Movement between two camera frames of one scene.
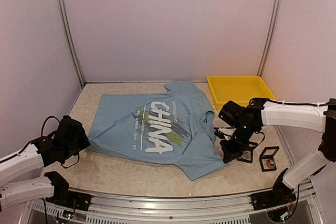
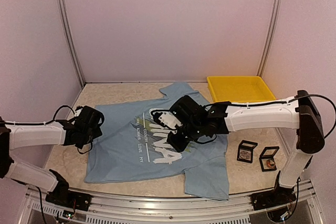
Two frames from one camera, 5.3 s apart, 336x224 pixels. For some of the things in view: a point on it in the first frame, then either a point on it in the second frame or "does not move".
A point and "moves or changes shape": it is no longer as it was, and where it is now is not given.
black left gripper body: x=75 y=147 → x=89 y=136
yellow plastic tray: x=239 y=89 does not move
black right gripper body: x=239 y=143 → x=192 y=132
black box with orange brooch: x=266 y=161 does not move
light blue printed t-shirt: x=176 y=127 moves or changes shape
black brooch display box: x=247 y=156 does not move
